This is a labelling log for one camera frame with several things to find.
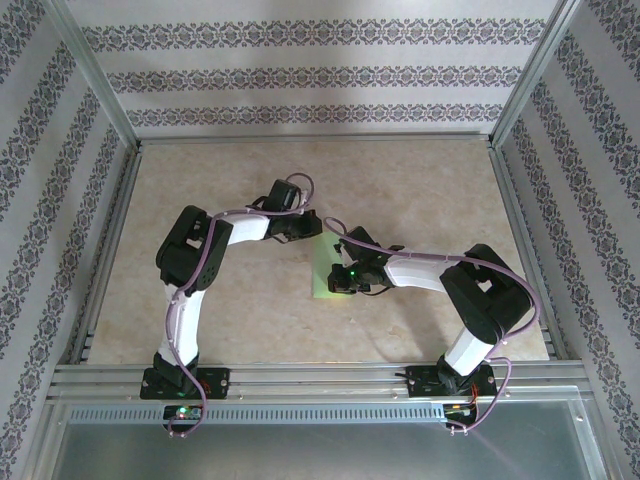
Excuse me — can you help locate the light green paper sheet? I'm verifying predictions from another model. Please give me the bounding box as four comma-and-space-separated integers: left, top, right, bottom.
309, 232, 361, 302

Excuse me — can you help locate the grey sheet metal panel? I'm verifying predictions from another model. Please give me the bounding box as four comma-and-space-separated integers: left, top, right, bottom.
49, 422, 609, 480

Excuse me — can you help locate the circuit board with green light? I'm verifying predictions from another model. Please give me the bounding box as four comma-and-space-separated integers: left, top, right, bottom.
164, 404, 204, 422

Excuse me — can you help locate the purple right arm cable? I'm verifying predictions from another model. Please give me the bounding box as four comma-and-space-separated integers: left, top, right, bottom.
323, 216, 544, 437

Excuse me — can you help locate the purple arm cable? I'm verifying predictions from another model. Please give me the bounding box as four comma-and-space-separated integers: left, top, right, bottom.
323, 216, 544, 437
166, 172, 315, 440

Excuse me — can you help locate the aluminium frame cross rail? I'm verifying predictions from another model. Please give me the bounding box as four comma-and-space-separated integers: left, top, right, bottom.
137, 132, 496, 149

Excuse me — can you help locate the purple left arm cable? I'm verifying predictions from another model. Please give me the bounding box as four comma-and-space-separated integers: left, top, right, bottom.
166, 172, 315, 440

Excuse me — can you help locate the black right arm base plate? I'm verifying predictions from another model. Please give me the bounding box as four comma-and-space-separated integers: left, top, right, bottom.
394, 366, 497, 400

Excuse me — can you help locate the slotted grey cable duct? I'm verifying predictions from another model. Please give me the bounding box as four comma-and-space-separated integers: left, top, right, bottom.
67, 402, 446, 426

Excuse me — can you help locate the aluminium frame side rail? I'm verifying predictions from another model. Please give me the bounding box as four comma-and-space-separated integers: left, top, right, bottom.
67, 142, 146, 366
487, 142, 574, 364

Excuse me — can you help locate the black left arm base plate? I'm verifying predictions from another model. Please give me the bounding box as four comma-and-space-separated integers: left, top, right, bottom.
141, 367, 232, 401

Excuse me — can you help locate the aluminium frame post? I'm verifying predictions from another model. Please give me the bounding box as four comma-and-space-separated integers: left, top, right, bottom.
49, 0, 144, 151
487, 0, 589, 151

